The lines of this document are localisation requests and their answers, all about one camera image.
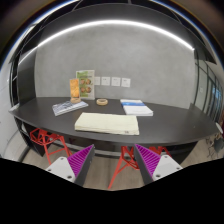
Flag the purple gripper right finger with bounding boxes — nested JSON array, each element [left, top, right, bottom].
[[134, 144, 182, 185]]

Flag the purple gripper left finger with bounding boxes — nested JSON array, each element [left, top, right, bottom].
[[47, 145, 95, 186]]

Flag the cream folded towel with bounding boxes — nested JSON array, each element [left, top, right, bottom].
[[74, 112, 140, 135]]

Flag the red metal stool right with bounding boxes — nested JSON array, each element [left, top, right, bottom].
[[108, 144, 170, 188]]

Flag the red metal stool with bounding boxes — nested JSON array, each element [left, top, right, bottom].
[[108, 144, 170, 188], [30, 128, 71, 162]]

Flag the red metal stool left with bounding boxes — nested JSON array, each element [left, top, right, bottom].
[[30, 128, 71, 162]]

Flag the black counter table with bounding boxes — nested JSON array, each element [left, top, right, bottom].
[[11, 97, 218, 147]]

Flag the grey magazine on table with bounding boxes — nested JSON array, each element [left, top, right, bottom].
[[52, 101, 88, 116]]

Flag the blue and white book stack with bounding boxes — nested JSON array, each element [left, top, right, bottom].
[[120, 99, 153, 116]]

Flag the orange small stand sign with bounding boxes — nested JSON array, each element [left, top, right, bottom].
[[70, 79, 81, 103]]

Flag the green menu stand sign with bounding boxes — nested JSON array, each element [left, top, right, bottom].
[[76, 70, 95, 100]]

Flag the curved ceiling light strip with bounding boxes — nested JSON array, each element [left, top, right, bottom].
[[18, 19, 195, 64]]

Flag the round wooden tape ring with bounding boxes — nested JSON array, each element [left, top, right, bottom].
[[96, 98, 109, 106]]

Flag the white wall switch panels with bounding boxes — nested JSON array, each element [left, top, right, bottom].
[[95, 77, 131, 88]]

